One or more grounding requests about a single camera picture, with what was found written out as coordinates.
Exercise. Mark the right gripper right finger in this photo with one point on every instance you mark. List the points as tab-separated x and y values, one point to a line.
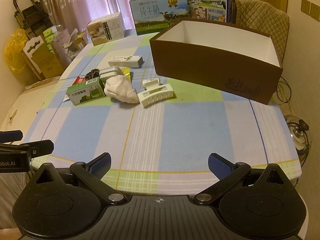
229	176

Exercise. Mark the white plastic hair claw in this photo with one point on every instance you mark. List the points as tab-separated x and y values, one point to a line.
154	91

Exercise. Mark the brown cardboard storage box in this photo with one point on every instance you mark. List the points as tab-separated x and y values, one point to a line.
224	56

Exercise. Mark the white sock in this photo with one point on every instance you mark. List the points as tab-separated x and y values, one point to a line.
120	88

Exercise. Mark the red candy packet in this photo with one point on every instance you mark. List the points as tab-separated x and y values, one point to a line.
79	80

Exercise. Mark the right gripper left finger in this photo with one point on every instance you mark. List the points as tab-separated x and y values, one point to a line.
89	175

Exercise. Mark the black folding cart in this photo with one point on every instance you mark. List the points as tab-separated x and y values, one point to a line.
33	20

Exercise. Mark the dark brown hair scrunchie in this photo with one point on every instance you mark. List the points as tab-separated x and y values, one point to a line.
92	74

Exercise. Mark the glass pot lid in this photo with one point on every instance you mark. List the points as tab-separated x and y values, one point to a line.
299	131

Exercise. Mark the quilted beige chair cover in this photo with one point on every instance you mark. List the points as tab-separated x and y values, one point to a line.
263	17

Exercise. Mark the white ointment box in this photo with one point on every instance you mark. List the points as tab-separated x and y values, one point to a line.
126	61

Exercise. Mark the yellow snack pouch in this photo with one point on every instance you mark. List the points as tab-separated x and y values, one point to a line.
127	73

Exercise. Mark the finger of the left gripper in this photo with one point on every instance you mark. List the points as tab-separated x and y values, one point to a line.
11	136
38	148

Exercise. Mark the green tissue packs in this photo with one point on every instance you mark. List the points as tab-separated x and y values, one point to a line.
51	33

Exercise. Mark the yellow plastic bag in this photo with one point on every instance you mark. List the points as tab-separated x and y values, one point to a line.
14	58

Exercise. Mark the white beige product box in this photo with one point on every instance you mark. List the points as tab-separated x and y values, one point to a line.
107	28

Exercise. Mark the light blue milk carton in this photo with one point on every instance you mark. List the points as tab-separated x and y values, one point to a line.
152	16

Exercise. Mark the wall power sockets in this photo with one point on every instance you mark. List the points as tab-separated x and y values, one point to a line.
310	9

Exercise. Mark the brown cardboard hanger box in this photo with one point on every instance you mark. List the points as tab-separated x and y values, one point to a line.
44	63

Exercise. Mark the green white medicine box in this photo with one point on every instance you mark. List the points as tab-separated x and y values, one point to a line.
86	91

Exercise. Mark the dark blue milk carton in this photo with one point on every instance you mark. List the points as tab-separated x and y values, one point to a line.
206	0

